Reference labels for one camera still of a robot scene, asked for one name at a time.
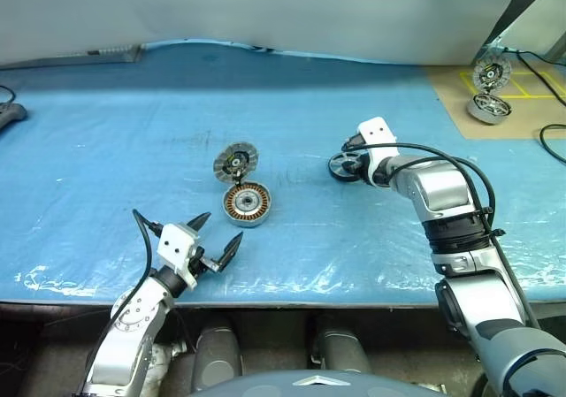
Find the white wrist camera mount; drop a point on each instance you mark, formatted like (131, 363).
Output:
(376, 131)
(174, 242)

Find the grey robot torso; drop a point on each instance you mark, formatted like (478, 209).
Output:
(309, 386)

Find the blue plastic-covered table mat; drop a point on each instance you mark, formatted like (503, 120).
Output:
(309, 246)

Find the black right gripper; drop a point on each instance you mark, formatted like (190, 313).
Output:
(364, 165)

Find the grey power strip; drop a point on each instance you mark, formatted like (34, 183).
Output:
(115, 54)

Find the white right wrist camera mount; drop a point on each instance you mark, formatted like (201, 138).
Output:
(376, 131)

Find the gray spoked plastic wheel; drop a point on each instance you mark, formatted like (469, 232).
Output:
(336, 167)

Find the brown cardboard sheet yellow tape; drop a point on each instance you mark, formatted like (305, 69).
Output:
(451, 96)

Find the dark metal frame leg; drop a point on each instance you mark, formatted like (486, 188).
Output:
(508, 12)

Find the silver motor housing copper windings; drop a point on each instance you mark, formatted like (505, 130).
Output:
(247, 202)

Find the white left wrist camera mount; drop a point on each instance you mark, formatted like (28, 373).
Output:
(174, 242)

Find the grey rounded cylinder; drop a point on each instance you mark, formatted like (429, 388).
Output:
(342, 348)
(219, 353)

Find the black handheld controller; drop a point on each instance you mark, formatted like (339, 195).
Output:
(11, 114)

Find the silver motor housing with rotor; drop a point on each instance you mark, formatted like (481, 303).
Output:
(488, 109)

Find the white wrapped bundle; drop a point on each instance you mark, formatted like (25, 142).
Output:
(163, 357)

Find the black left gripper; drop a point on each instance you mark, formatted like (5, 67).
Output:
(199, 262)

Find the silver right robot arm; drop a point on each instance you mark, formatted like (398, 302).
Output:
(438, 185)

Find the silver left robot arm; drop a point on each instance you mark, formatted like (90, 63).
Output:
(132, 317)

